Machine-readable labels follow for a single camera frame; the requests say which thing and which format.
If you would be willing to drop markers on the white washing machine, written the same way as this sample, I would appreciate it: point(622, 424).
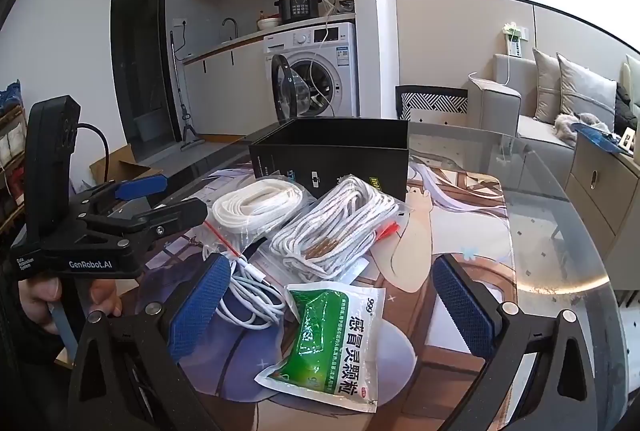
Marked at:
point(324, 57)

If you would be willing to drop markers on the person's left hand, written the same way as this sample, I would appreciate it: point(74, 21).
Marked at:
point(37, 293)

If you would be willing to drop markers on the mop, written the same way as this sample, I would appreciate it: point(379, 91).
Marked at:
point(189, 136)

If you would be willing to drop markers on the green white medicine pouch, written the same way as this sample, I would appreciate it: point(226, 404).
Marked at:
point(333, 357)

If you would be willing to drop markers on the cardboard box on floor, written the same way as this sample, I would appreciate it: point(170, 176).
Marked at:
point(119, 166)

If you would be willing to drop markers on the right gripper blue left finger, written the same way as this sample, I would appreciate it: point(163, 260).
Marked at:
point(193, 304)

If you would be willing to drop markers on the anime print table mat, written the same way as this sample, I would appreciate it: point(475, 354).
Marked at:
point(424, 365)

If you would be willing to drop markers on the beige cushion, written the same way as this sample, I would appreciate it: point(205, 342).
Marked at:
point(548, 87)

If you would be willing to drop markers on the grey cushion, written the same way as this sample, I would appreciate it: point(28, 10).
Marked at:
point(586, 92)

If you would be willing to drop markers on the beige sofa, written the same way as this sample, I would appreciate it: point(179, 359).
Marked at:
point(506, 104)

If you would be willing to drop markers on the beige side cabinet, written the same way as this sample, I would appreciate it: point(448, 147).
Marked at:
point(604, 189)

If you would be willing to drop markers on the black cardboard box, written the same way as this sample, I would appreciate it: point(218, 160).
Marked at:
point(317, 152)

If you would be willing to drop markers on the white cord bag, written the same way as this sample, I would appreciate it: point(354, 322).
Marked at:
point(254, 211)

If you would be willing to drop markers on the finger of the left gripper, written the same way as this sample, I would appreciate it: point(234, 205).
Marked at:
point(145, 187)
point(159, 222)

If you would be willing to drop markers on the black pressure cooker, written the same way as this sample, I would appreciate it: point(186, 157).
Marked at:
point(292, 11)

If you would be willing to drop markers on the wall phone socket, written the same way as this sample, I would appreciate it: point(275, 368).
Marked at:
point(514, 35)

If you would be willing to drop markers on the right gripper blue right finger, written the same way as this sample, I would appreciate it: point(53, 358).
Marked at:
point(470, 304)

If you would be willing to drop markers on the white rope bundle bag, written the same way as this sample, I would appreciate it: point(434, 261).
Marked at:
point(324, 242)

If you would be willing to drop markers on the patterned black white chair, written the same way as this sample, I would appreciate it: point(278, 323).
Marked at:
point(432, 104)

